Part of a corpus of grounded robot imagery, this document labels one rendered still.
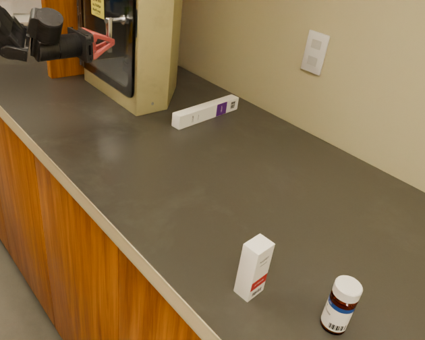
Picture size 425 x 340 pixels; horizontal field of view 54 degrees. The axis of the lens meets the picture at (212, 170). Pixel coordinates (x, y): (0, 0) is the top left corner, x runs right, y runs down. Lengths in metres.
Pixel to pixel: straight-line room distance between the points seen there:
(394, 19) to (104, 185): 0.79
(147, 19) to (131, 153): 0.36
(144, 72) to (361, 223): 0.69
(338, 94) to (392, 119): 0.17
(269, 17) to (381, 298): 0.90
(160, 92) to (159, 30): 0.18
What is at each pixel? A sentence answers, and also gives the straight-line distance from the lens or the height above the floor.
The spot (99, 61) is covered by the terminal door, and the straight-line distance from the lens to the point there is 1.34.
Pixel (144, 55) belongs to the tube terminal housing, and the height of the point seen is 1.12.
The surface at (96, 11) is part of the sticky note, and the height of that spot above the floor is 1.19.
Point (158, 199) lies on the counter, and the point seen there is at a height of 0.94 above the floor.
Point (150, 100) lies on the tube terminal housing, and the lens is 1.24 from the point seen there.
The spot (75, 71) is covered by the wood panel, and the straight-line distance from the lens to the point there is 1.53.
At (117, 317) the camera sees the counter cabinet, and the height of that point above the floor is 0.62.
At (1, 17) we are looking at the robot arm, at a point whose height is 1.22.
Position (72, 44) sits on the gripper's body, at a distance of 1.10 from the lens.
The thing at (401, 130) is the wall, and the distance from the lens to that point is 1.18.
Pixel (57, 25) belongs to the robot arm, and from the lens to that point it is 1.02.
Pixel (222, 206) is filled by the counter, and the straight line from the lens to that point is 0.89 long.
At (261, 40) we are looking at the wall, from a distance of 1.40.
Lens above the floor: 1.47
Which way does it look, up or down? 32 degrees down
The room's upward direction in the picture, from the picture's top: 8 degrees clockwise
